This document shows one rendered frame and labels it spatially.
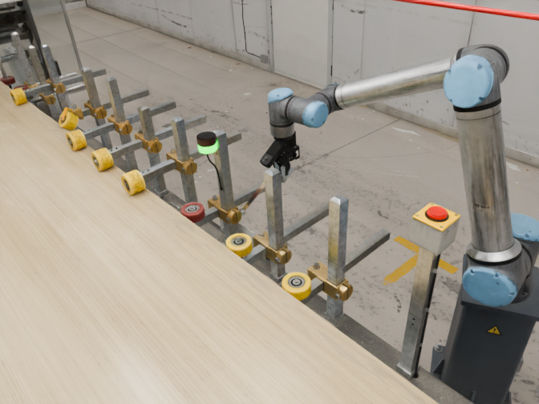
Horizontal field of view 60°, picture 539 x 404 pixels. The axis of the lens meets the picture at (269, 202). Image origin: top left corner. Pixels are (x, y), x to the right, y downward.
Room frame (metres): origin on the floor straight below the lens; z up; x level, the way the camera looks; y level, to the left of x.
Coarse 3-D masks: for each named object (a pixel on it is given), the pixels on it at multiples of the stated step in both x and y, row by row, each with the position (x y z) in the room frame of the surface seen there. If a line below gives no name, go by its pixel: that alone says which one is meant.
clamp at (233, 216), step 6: (210, 204) 1.38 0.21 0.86; (216, 204) 1.36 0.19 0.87; (222, 210) 1.33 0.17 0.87; (234, 210) 1.32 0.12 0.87; (222, 216) 1.33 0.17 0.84; (228, 216) 1.30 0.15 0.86; (234, 216) 1.30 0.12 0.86; (240, 216) 1.32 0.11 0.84; (228, 222) 1.31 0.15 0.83; (234, 222) 1.30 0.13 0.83
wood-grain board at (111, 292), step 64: (0, 128) 2.08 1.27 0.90; (64, 128) 2.03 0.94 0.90; (0, 192) 1.49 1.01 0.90; (64, 192) 1.46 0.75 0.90; (0, 256) 1.11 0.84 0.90; (64, 256) 1.09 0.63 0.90; (128, 256) 1.07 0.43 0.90; (192, 256) 1.05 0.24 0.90; (0, 320) 0.85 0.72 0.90; (64, 320) 0.83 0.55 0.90; (128, 320) 0.82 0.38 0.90; (192, 320) 0.81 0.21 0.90; (256, 320) 0.79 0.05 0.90; (320, 320) 0.78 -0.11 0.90; (0, 384) 0.65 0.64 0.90; (64, 384) 0.64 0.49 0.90; (128, 384) 0.63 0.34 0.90; (192, 384) 0.62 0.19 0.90; (256, 384) 0.61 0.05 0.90; (320, 384) 0.60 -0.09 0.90; (384, 384) 0.59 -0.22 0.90
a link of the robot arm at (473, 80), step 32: (480, 64) 1.09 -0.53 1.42; (448, 96) 1.11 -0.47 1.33; (480, 96) 1.06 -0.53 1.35; (480, 128) 1.07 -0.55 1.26; (480, 160) 1.05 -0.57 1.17; (480, 192) 1.04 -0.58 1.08; (480, 224) 1.02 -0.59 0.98; (480, 256) 1.00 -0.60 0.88; (512, 256) 0.97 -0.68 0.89; (480, 288) 0.97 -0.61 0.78; (512, 288) 0.92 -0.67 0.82
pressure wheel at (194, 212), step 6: (186, 204) 1.32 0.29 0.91; (192, 204) 1.32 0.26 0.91; (198, 204) 1.31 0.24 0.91; (180, 210) 1.29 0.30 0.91; (186, 210) 1.29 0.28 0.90; (192, 210) 1.29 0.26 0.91; (198, 210) 1.28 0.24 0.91; (204, 210) 1.29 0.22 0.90; (186, 216) 1.26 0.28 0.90; (192, 216) 1.26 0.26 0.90; (198, 216) 1.26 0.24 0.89; (204, 216) 1.28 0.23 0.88; (192, 222) 1.26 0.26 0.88
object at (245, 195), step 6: (264, 180) 1.52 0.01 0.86; (282, 180) 1.55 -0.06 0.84; (252, 186) 1.48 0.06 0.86; (258, 186) 1.48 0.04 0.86; (240, 192) 1.44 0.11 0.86; (246, 192) 1.44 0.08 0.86; (252, 192) 1.45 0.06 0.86; (234, 198) 1.41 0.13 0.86; (240, 198) 1.41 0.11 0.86; (246, 198) 1.43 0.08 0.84; (234, 204) 1.39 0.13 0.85; (240, 204) 1.41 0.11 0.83; (210, 210) 1.34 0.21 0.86; (216, 210) 1.34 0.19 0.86; (210, 216) 1.32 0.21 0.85; (216, 216) 1.34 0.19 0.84; (198, 222) 1.29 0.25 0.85; (204, 222) 1.30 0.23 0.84
